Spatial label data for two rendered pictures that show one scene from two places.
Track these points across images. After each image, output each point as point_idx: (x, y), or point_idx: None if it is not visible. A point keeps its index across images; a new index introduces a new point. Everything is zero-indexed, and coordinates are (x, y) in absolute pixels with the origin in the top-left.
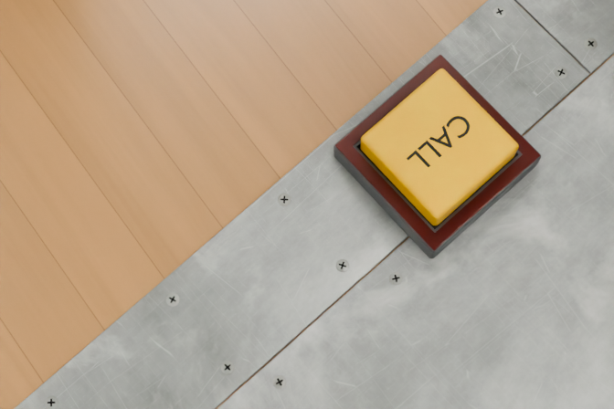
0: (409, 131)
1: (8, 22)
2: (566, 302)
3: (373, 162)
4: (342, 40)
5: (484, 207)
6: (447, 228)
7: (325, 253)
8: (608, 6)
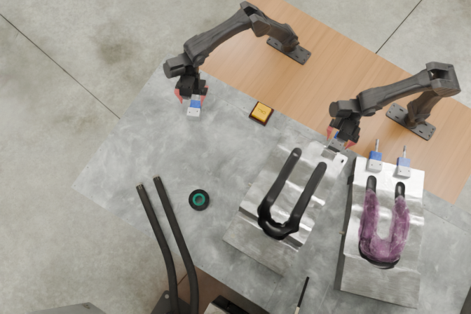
0: (261, 107)
1: (261, 59)
2: (248, 134)
3: None
4: (273, 99)
5: (256, 120)
6: (251, 116)
7: (244, 105)
8: None
